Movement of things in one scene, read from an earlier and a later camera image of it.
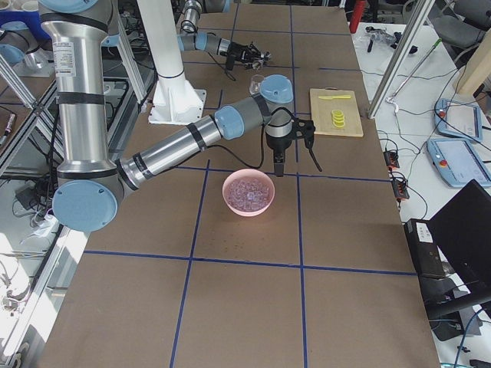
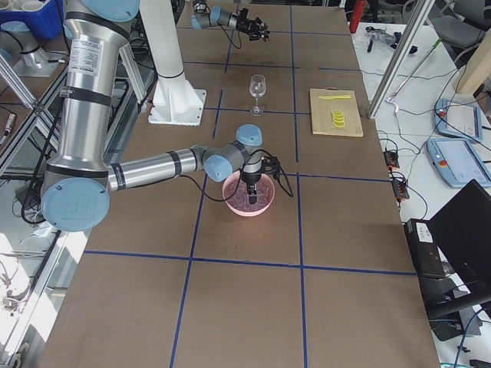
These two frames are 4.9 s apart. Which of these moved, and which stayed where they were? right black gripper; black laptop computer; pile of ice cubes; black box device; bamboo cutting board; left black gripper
Moved: left black gripper; right black gripper
Stayed: pile of ice cubes; black box device; black laptop computer; bamboo cutting board
